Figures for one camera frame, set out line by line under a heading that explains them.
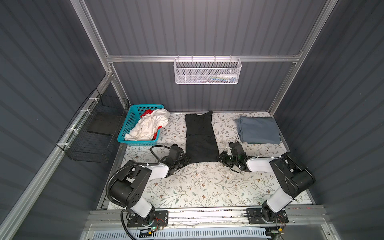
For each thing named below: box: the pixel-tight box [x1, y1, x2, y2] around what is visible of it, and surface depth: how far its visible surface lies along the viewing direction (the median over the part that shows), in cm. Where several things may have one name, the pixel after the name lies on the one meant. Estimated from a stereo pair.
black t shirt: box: [185, 111, 219, 163], surface depth 104 cm
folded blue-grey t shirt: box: [233, 115, 281, 145], surface depth 105 cm
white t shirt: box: [124, 108, 170, 141], surface depth 105 cm
